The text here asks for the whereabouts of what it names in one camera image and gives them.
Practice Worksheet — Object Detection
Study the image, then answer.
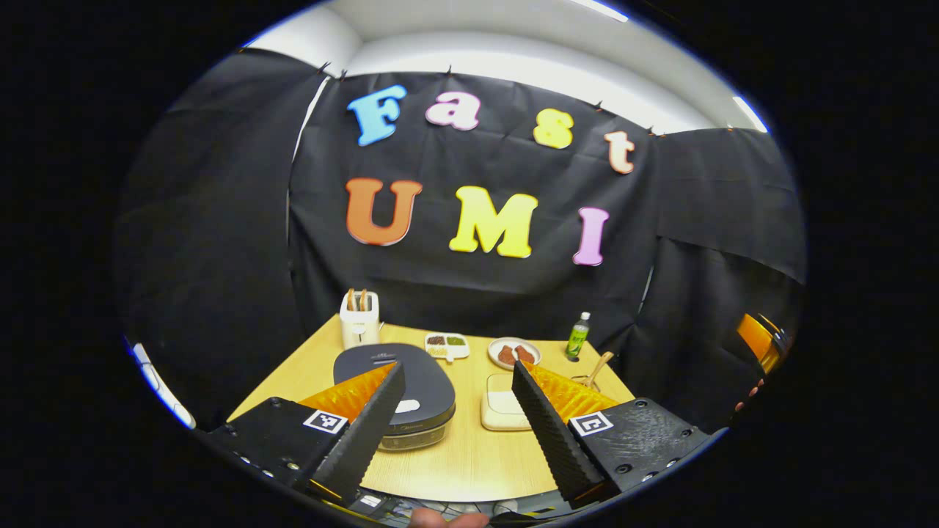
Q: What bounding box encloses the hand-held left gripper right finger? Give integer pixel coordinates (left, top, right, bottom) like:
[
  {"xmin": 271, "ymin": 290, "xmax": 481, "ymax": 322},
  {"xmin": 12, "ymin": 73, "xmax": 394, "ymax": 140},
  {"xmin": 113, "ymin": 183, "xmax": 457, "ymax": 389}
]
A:
[{"xmin": 511, "ymin": 359, "xmax": 714, "ymax": 508}]

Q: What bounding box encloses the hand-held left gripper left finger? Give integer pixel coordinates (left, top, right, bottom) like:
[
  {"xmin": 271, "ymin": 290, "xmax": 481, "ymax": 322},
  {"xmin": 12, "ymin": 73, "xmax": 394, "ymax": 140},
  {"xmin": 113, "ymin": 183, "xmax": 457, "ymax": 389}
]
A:
[{"xmin": 205, "ymin": 361, "xmax": 406, "ymax": 507}]

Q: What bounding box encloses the clear box of rice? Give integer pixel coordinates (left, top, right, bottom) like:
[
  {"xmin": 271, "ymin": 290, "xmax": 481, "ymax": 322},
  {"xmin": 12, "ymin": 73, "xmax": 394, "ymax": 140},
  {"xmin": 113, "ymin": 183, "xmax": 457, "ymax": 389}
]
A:
[{"xmin": 481, "ymin": 374, "xmax": 533, "ymax": 431}]

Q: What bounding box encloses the wooden spoon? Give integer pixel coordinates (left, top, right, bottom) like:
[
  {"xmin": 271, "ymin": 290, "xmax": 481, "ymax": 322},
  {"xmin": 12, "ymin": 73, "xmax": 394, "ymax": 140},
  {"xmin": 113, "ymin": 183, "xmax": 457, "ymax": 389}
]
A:
[{"xmin": 583, "ymin": 352, "xmax": 615, "ymax": 389}]

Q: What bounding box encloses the dark grey rice cooker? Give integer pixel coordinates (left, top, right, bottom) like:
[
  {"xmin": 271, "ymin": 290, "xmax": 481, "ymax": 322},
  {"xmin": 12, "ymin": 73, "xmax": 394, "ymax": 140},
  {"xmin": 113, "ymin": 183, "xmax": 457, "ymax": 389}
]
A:
[{"xmin": 334, "ymin": 343, "xmax": 457, "ymax": 451}]

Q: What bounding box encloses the green tea bottle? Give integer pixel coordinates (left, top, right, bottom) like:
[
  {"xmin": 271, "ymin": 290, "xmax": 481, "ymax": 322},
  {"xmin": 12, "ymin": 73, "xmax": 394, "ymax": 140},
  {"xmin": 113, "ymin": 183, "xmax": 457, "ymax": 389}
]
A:
[{"xmin": 566, "ymin": 312, "xmax": 591, "ymax": 362}]

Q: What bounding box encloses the white round plate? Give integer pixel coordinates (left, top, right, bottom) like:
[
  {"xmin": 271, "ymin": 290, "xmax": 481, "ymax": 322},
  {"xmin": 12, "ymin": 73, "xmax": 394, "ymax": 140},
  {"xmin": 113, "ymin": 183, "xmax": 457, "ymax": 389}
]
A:
[{"xmin": 488, "ymin": 337, "xmax": 542, "ymax": 370}]

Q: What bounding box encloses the white divided grain dish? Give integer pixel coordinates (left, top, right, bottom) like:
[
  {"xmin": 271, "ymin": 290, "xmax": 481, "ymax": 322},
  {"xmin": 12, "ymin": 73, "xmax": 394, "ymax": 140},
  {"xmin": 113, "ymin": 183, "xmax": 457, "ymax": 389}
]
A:
[{"xmin": 425, "ymin": 333, "xmax": 470, "ymax": 362}]

